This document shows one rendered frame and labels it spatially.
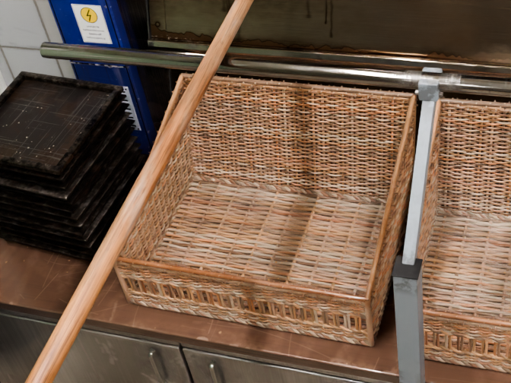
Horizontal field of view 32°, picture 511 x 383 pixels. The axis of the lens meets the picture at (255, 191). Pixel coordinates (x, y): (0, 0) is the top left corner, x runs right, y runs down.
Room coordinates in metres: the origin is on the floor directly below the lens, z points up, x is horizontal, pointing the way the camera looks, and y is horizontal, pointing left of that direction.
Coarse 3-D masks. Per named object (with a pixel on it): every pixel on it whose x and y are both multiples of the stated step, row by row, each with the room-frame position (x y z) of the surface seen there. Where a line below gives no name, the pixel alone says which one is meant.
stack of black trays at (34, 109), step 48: (0, 96) 1.72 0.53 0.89; (48, 96) 1.70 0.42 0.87; (96, 96) 1.66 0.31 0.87; (0, 144) 1.56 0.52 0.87; (48, 144) 1.52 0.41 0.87; (96, 144) 1.53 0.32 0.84; (0, 192) 1.53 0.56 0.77; (48, 192) 1.44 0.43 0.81; (96, 192) 1.49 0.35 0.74; (48, 240) 1.49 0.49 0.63; (96, 240) 1.45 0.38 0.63
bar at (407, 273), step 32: (128, 64) 1.35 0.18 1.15; (160, 64) 1.32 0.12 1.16; (192, 64) 1.30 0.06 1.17; (224, 64) 1.27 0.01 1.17; (256, 64) 1.25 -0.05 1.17; (288, 64) 1.23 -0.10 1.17; (320, 64) 1.21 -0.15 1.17; (416, 160) 1.05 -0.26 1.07; (416, 192) 1.01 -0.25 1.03; (416, 224) 0.97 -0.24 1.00; (416, 256) 0.95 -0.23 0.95; (416, 288) 0.90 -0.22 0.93; (416, 320) 0.90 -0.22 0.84; (416, 352) 0.91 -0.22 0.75
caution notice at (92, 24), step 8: (72, 8) 1.81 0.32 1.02; (80, 8) 1.80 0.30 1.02; (88, 8) 1.79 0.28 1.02; (96, 8) 1.78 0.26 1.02; (80, 16) 1.80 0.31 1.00; (88, 16) 1.79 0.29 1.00; (96, 16) 1.78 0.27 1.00; (80, 24) 1.81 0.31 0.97; (88, 24) 1.80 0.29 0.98; (96, 24) 1.79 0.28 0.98; (104, 24) 1.78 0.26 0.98; (88, 32) 1.80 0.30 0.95; (96, 32) 1.79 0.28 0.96; (104, 32) 1.78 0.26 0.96; (88, 40) 1.80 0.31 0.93; (96, 40) 1.79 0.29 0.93; (104, 40) 1.78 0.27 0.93
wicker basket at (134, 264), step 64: (192, 128) 1.67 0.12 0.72; (256, 128) 1.60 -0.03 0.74; (320, 128) 1.53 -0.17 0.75; (384, 128) 1.47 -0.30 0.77; (192, 192) 1.59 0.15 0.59; (256, 192) 1.54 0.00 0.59; (320, 192) 1.49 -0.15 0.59; (128, 256) 1.33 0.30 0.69; (192, 256) 1.38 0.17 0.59; (256, 256) 1.34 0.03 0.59; (320, 256) 1.30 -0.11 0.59; (384, 256) 1.17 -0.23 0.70; (256, 320) 1.16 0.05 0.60; (320, 320) 1.13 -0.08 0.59
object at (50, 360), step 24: (240, 0) 1.40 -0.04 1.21; (240, 24) 1.35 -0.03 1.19; (216, 48) 1.27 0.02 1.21; (192, 96) 1.16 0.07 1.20; (168, 144) 1.06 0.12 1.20; (144, 168) 1.01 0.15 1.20; (144, 192) 0.96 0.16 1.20; (120, 216) 0.92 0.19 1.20; (120, 240) 0.88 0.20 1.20; (96, 264) 0.84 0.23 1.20; (96, 288) 0.80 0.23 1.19; (72, 312) 0.77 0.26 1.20; (72, 336) 0.74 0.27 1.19; (48, 360) 0.70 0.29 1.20
